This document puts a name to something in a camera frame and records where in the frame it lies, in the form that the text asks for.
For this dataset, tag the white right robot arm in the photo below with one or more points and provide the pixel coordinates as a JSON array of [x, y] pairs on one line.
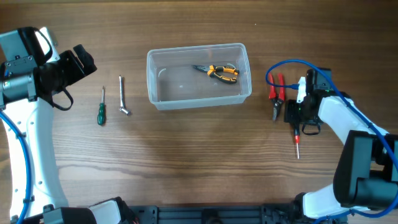
[[365, 178]]

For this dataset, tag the red handled cutters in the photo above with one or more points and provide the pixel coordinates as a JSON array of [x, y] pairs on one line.
[[277, 98]]

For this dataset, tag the black aluminium frame rail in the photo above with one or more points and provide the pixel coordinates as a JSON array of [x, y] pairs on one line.
[[280, 213]]

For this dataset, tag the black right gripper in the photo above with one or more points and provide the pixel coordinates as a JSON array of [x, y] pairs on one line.
[[288, 115]]

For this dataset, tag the black red screwdriver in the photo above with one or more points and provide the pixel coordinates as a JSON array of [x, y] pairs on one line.
[[296, 133]]

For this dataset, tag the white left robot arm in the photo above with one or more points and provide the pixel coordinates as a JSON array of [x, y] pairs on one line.
[[37, 195]]

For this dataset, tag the green handled screwdriver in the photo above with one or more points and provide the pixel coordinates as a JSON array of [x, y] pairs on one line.
[[101, 117]]

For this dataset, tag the clear plastic container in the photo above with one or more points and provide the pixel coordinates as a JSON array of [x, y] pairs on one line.
[[174, 84]]

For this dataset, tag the silver socket wrench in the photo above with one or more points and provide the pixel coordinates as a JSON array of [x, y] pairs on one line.
[[122, 107]]

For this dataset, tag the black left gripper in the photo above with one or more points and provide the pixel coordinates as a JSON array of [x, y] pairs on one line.
[[77, 70]]

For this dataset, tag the orange black pliers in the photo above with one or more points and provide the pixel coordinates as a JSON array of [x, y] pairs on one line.
[[217, 72]]

